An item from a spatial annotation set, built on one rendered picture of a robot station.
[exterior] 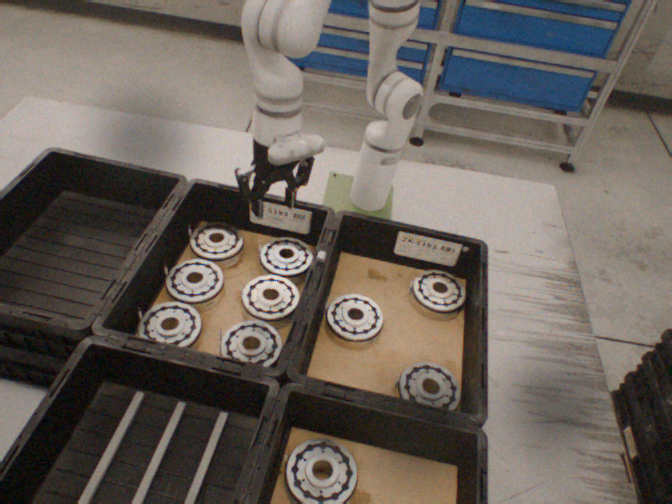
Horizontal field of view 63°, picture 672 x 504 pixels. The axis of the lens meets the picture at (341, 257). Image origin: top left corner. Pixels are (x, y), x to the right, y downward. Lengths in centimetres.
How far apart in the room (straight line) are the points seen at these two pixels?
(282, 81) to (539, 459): 79
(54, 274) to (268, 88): 56
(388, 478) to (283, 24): 65
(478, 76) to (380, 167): 170
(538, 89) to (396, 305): 207
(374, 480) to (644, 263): 217
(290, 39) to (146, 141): 97
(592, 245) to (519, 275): 142
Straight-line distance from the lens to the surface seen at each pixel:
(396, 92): 117
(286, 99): 80
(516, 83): 294
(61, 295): 109
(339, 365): 95
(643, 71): 406
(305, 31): 75
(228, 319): 100
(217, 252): 107
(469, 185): 162
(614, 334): 244
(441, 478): 89
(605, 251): 280
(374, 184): 129
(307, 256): 107
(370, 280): 108
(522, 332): 128
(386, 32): 107
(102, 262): 113
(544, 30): 285
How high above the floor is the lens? 162
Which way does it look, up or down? 45 degrees down
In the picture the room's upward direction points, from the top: 9 degrees clockwise
